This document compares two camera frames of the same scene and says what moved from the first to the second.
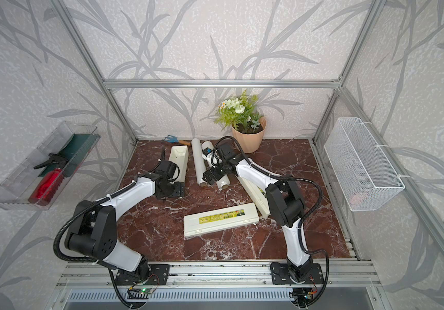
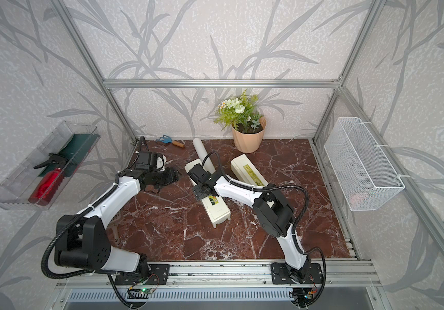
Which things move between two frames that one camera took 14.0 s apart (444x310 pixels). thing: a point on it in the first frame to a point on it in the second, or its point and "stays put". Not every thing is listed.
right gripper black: x=213 y=174 to x=197 y=195
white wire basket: x=363 y=175 stays put
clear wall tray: x=42 y=179 stays put
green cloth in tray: x=75 y=150 stays put
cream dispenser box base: x=179 y=154 to x=215 y=208
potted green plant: x=247 y=126 stays put
